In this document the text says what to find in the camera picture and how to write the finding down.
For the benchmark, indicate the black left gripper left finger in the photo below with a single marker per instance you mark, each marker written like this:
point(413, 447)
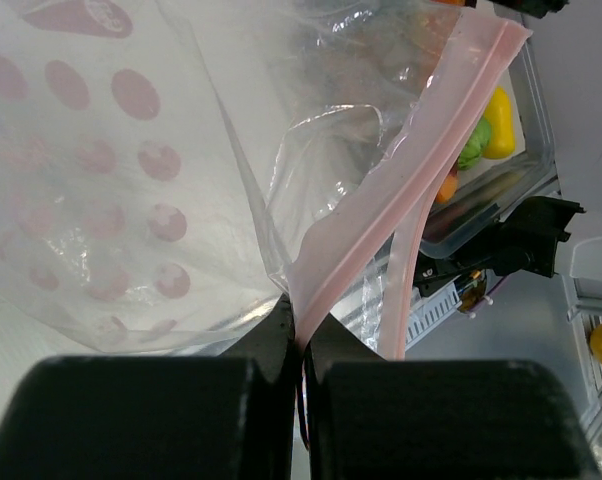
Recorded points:
point(158, 417)

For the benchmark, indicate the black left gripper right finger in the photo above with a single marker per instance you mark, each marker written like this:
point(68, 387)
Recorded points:
point(477, 400)

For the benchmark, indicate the clear pink zip top bag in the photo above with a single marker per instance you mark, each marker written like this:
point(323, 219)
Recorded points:
point(168, 169)

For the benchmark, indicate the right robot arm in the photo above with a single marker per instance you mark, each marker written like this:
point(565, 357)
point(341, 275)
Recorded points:
point(544, 236)

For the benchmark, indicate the clear plastic food bin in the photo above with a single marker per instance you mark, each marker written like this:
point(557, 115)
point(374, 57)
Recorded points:
point(492, 188)

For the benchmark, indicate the green toy custard apple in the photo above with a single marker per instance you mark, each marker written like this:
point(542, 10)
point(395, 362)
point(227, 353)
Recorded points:
point(475, 146)

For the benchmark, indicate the yellow toy mango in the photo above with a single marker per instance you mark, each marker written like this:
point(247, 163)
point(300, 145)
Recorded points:
point(499, 116)

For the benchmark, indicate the white slotted cable duct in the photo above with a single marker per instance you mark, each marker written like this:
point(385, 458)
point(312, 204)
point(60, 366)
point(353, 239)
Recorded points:
point(427, 313)

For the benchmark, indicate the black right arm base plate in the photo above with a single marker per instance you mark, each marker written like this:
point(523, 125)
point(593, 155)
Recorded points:
point(432, 274)

